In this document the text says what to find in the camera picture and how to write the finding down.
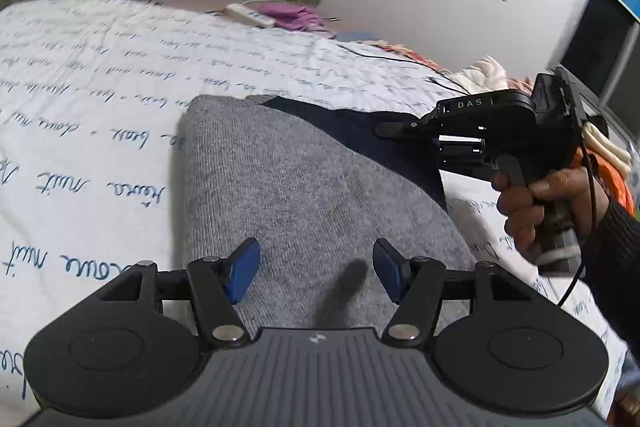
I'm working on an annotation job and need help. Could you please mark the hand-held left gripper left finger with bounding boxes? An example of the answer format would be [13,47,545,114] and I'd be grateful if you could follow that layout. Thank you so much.
[97,237,261,349]

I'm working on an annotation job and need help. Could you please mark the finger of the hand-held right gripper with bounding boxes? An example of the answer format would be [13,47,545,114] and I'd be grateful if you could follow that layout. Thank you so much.
[374,119,441,139]

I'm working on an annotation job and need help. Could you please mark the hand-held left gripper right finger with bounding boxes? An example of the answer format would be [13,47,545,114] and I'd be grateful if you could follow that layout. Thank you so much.
[372,238,543,349]

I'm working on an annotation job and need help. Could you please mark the navy and grey knit sweater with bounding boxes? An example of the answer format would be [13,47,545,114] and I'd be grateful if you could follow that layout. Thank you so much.
[177,94,478,333]

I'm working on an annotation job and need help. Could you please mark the person's right hand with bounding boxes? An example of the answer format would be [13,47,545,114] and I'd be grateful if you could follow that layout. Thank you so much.
[491,166,609,266]

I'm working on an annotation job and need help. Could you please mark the cream white crumpled cloth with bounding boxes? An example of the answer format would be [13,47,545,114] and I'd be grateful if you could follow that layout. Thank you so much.
[457,56,512,90]

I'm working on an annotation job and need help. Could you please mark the floral patterned cloth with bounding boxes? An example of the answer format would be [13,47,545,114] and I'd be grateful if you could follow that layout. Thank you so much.
[350,39,453,72]

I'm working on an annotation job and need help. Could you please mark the white ribbed cloth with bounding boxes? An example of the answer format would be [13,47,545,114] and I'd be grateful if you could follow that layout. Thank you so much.
[582,122,634,174]

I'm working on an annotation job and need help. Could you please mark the dark window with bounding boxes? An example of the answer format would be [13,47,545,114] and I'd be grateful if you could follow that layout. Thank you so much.
[547,0,640,128]

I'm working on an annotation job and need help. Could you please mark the orange cloth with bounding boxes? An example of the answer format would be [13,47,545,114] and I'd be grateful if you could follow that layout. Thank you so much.
[580,147,637,219]

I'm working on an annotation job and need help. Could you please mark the purple cloth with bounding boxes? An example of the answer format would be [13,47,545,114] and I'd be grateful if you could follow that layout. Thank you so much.
[260,3,327,33]

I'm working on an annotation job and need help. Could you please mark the white remote control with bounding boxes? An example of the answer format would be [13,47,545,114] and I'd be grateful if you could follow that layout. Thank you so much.
[225,3,277,28]

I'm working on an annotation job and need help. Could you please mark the white blanket with blue script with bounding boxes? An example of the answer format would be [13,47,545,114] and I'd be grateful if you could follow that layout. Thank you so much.
[0,0,631,408]

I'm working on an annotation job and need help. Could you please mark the long black cable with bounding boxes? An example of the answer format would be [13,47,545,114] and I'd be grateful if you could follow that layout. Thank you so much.
[334,41,472,90]

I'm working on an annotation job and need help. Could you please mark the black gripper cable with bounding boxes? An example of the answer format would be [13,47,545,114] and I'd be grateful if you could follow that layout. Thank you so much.
[556,117,602,309]

